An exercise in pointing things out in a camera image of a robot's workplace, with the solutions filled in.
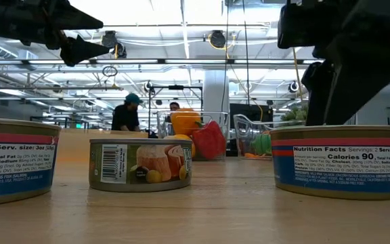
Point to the person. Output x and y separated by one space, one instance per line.
125 117
174 106

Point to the orange toy fruit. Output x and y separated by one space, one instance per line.
185 122

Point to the blue label tin can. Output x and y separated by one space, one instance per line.
12 162
334 169

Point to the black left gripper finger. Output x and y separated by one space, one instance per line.
73 18
83 51

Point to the green artificial succulent plant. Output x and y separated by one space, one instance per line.
295 115

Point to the green squeeze bottle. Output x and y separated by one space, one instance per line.
262 144

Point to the orange translucent plastic bin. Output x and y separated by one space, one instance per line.
74 145

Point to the narrow clear plastic bin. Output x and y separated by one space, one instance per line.
162 125

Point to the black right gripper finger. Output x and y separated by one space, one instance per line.
318 91
361 74

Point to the green label tin can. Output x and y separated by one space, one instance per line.
141 166

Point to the clear bin with green bottle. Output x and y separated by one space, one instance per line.
249 110

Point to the black background rig frame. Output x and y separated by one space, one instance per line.
176 87

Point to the red toy bell pepper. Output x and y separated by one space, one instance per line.
210 142

